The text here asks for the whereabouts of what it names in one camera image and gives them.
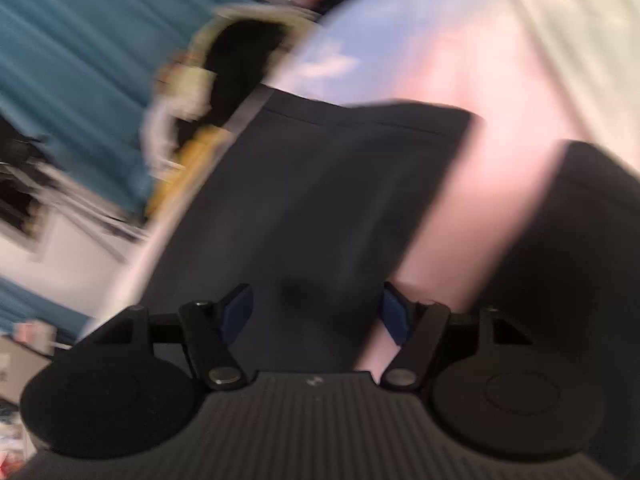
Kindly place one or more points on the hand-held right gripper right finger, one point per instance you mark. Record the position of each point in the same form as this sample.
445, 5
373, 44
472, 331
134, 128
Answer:
395, 317

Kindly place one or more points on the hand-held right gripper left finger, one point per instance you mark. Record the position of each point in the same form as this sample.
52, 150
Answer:
237, 312

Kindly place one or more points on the dark grey garment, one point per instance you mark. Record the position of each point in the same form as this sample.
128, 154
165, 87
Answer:
310, 200

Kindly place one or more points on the yellow towel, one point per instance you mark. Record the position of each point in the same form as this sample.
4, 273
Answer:
192, 160

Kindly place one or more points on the white cloth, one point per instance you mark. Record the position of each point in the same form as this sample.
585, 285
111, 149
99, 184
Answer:
157, 135

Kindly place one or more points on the pale yellow fluffy cloth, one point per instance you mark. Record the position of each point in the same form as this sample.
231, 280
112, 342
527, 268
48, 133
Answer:
200, 42

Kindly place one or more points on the pastel tie-dye bed blanket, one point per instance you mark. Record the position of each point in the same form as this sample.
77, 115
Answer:
500, 60

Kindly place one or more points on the blue curtain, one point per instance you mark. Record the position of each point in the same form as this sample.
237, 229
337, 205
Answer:
90, 50

